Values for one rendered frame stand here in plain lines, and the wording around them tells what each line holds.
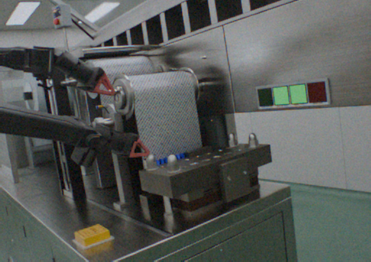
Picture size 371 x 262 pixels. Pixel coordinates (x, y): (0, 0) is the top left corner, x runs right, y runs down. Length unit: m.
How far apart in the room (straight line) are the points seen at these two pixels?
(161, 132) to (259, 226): 0.41
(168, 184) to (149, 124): 0.25
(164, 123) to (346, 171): 2.83
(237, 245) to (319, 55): 0.56
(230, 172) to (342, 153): 2.78
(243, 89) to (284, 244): 0.51
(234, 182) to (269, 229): 0.19
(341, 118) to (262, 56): 2.62
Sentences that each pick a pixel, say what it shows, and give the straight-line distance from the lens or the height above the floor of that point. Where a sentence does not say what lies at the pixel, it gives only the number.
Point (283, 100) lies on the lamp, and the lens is 1.06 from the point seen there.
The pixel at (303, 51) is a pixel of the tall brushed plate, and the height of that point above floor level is 1.30.
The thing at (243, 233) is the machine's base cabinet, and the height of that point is 0.82.
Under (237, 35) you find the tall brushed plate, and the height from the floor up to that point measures 1.39.
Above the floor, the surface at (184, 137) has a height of 1.09.
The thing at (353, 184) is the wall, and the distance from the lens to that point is 3.77.
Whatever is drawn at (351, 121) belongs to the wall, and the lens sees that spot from 3.62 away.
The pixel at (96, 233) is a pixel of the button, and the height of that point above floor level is 0.92.
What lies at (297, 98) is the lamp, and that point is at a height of 1.17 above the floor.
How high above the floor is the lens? 1.23
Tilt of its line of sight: 5 degrees down
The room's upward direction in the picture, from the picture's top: 9 degrees counter-clockwise
